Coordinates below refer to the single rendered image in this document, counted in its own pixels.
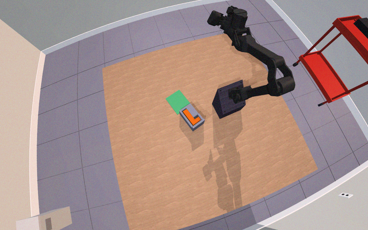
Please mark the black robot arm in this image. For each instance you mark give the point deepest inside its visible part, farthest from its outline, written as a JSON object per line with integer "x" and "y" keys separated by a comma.
{"x": 246, "y": 43}

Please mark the orange block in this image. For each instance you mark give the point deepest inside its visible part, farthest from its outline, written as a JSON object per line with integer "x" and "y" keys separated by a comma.
{"x": 190, "y": 117}

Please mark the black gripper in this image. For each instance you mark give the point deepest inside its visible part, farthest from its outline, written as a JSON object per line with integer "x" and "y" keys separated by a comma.
{"x": 217, "y": 18}

